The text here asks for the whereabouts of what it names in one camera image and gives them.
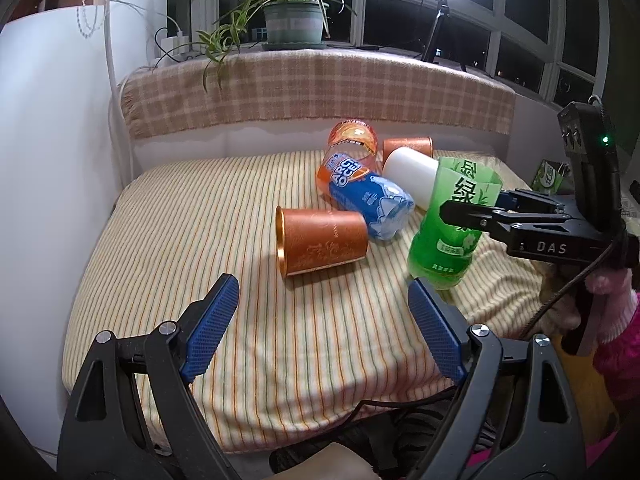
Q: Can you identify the right hand pink sleeve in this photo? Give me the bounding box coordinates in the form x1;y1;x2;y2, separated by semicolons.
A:
537;259;639;334

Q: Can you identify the green plastic bottle cup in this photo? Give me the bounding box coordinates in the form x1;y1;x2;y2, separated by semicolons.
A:
408;157;502;290

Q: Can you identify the far orange cup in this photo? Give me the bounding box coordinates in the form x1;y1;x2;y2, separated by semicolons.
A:
382;136;434;162

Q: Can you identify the potted spider plant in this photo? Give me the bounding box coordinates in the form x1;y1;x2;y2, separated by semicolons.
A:
152;0;363;90

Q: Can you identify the black tripod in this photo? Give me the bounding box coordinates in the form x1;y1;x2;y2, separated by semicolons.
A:
418;0;468;73

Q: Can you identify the orange cup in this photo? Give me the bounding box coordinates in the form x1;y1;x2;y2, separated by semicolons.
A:
382;136;434;162
274;206;369;278

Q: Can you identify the near orange cup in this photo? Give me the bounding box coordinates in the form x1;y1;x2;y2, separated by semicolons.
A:
274;206;369;278

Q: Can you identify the plaid brown blanket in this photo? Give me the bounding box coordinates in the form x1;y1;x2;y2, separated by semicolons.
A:
120;49;515;139

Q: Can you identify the white paper cup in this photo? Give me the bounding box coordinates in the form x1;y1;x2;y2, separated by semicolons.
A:
383;146;438;210

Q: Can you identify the striped yellow bed cover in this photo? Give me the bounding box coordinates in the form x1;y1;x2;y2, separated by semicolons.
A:
60;148;557;456

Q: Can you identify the green white tissue box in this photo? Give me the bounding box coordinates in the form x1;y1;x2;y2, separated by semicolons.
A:
530;159;575;195

